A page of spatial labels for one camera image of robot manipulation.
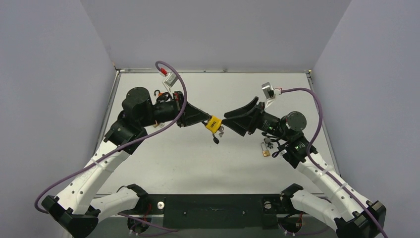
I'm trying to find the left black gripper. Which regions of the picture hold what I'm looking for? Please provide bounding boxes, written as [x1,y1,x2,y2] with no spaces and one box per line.
[140,91,210,127]

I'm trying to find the yellow padlock with keys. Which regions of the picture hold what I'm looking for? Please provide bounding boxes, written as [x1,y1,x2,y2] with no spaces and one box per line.
[203,116,224,144]

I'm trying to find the small brass padlock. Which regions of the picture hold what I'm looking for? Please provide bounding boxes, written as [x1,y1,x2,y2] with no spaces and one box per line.
[261,142,270,157]

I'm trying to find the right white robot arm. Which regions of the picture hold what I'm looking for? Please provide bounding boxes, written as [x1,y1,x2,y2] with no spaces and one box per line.
[222,97,386,238]

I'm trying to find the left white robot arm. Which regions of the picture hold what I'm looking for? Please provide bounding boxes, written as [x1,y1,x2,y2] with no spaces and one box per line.
[42,87,210,238]

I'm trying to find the orange padlock with key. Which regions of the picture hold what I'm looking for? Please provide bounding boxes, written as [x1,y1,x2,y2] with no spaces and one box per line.
[154,90,172,103]

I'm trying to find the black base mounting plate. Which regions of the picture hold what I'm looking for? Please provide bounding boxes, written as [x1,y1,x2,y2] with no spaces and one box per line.
[124,194,299,229]

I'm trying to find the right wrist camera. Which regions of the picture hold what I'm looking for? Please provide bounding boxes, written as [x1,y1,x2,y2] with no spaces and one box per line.
[262,82,282,109]

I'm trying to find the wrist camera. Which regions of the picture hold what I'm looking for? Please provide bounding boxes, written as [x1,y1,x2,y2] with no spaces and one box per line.
[262,82,282,109]
[159,67,178,93]

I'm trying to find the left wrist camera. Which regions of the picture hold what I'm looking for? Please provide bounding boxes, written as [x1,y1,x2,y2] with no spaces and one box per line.
[159,67,178,93]

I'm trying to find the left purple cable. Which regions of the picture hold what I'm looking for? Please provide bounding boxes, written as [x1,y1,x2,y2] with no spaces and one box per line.
[34,60,188,238]

